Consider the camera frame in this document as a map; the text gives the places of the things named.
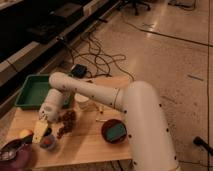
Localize green plastic tray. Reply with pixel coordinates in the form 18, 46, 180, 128
15, 74, 73, 110

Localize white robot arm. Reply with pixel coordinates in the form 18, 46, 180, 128
33, 72, 181, 171

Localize black power adapter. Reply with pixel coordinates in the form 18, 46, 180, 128
71, 64, 87, 78

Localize yellow handled tool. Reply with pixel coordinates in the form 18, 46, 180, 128
96, 103, 104, 114

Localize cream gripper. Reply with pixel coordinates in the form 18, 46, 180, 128
32, 120, 49, 144

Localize teal sponge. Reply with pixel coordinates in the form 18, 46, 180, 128
106, 125, 126, 141

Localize wooden folding table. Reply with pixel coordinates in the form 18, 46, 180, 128
6, 76, 131, 169

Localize dark red bowl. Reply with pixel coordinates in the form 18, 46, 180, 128
101, 119, 127, 144

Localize office chair base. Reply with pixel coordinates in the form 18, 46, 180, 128
116, 0, 151, 16

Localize brown pine cone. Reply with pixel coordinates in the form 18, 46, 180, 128
57, 110, 76, 139

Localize purple bowl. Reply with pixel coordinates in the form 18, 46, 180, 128
0, 143, 32, 171

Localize black floor cables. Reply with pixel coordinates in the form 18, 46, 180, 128
56, 33, 134, 79

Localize small grey cup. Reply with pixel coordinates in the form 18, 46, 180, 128
40, 134, 56, 150

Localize dark shelf unit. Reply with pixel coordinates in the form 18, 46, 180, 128
0, 0, 122, 101

